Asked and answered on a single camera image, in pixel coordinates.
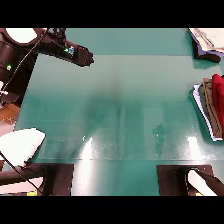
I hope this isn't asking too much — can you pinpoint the dark green garment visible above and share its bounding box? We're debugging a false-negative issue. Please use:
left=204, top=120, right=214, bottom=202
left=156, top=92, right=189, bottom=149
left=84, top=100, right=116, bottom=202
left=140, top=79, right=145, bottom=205
left=198, top=83, right=214, bottom=132

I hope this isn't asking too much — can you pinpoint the red garment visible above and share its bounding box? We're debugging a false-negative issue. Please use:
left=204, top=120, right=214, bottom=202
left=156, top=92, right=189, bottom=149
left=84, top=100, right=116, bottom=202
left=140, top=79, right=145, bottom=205
left=211, top=73, right=224, bottom=138

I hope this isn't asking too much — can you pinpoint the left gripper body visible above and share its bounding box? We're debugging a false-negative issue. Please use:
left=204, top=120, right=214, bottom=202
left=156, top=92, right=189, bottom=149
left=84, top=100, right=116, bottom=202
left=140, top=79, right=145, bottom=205
left=70, top=44, right=95, bottom=68

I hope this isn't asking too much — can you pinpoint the dark blue garment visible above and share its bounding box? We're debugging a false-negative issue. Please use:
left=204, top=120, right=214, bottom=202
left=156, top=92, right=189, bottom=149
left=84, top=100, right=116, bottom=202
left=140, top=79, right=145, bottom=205
left=192, top=38, right=223, bottom=64

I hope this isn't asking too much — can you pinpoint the beige garment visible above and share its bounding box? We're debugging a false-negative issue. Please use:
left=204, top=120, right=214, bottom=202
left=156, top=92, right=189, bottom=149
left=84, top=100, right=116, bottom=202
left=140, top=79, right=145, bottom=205
left=188, top=27, right=224, bottom=54

